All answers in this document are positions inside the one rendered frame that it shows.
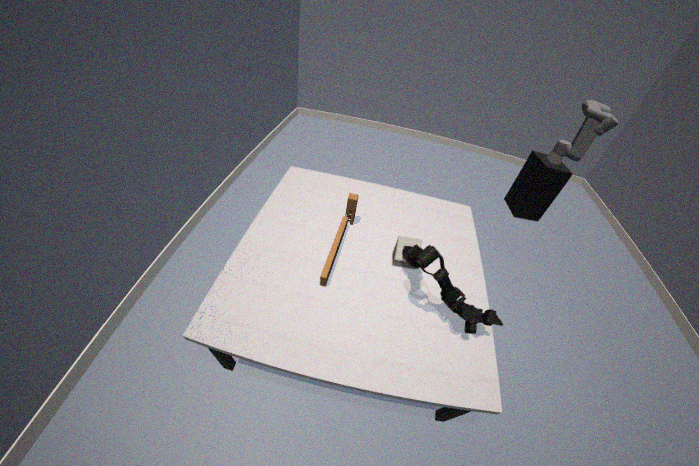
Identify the brown wooden post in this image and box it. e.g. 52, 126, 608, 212
345, 193, 359, 225

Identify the brown wooden board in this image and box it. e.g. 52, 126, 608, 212
319, 214, 348, 286

